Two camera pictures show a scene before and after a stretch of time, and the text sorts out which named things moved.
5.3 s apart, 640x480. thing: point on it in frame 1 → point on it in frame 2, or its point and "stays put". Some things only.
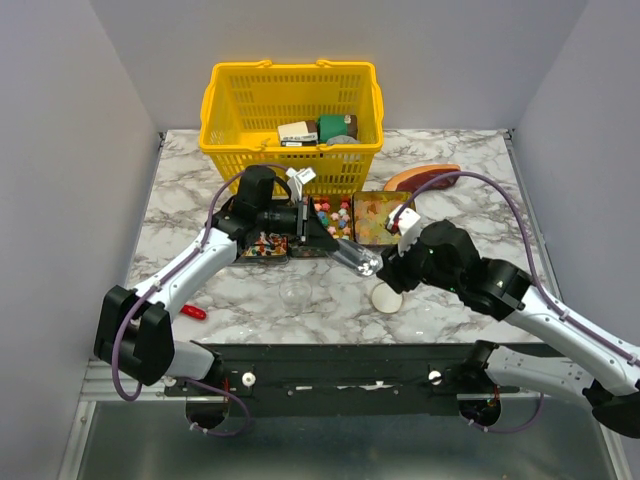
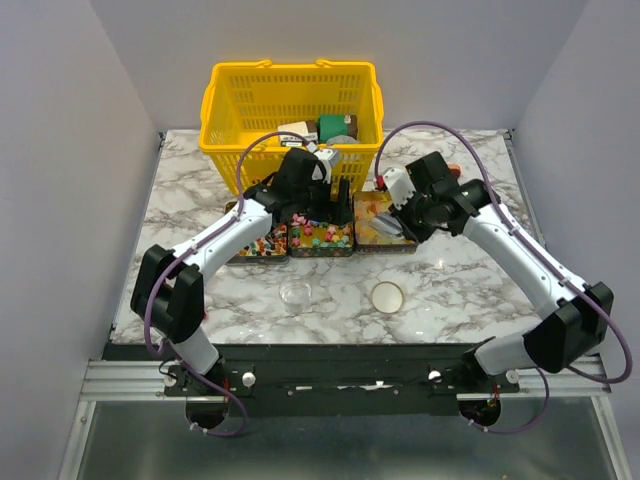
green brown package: x=337 y=124 stays put
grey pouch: x=342 y=139 stays put
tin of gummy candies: x=370 y=211 stays put
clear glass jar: x=296 y=292 stays put
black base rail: x=337 y=380 stays put
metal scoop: x=361 y=259 → x=387 y=223
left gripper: x=319 y=235 → x=339 y=213
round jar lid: x=385 y=299 stays put
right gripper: x=393 y=271 → x=418 y=234
